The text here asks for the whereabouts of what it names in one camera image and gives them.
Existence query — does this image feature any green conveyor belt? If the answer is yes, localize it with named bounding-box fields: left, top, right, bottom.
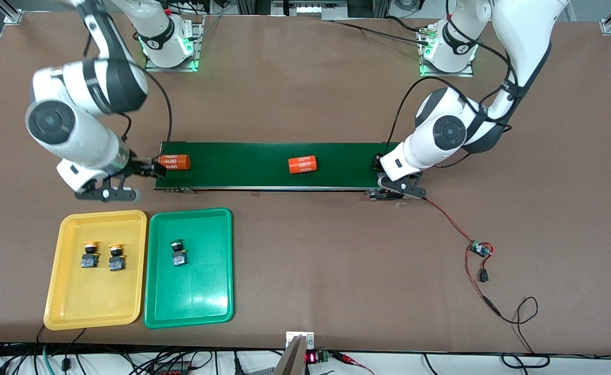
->
left=154, top=141, right=413, bottom=201

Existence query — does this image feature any green push button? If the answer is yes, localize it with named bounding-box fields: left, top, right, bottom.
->
left=170, top=239, right=188, bottom=267

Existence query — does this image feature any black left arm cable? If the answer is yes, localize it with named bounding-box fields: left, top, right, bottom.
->
left=386, top=0, right=517, bottom=170

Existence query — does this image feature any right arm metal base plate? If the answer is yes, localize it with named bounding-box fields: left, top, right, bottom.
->
left=144, top=16, right=205, bottom=72

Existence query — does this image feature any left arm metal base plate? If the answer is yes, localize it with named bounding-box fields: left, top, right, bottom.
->
left=418, top=26, right=475, bottom=78

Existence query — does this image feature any green plastic tray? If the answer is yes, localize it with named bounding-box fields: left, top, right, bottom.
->
left=144, top=207, right=234, bottom=329

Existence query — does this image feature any black cable across table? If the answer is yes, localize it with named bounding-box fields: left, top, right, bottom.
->
left=332, top=16, right=432, bottom=45

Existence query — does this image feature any thin black looped cable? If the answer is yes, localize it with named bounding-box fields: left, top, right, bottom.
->
left=493, top=297, right=551, bottom=368

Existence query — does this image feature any grey metal camera bracket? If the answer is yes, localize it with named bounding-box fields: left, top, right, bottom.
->
left=272, top=331, right=315, bottom=375

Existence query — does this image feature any control box with indicator lights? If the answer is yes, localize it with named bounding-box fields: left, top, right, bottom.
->
left=272, top=0, right=348, bottom=19

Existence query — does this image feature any yellow push button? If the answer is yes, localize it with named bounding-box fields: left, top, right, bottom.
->
left=82, top=241, right=100, bottom=269
left=108, top=243, right=128, bottom=272

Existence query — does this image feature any red clip lead wire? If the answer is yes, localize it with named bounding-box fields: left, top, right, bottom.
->
left=332, top=352, right=376, bottom=375

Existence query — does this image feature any yellow plastic tray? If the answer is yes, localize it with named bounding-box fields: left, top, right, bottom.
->
left=44, top=210, right=148, bottom=331

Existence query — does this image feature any orange 4680 battery cylinder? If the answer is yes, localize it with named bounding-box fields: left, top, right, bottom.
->
left=160, top=154, right=192, bottom=171
left=288, top=155, right=319, bottom=174

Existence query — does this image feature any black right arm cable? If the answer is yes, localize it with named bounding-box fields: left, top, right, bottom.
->
left=82, top=31, right=173, bottom=159

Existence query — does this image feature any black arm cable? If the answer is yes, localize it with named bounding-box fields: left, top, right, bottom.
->
left=82, top=31, right=173, bottom=159
left=386, top=0, right=517, bottom=170

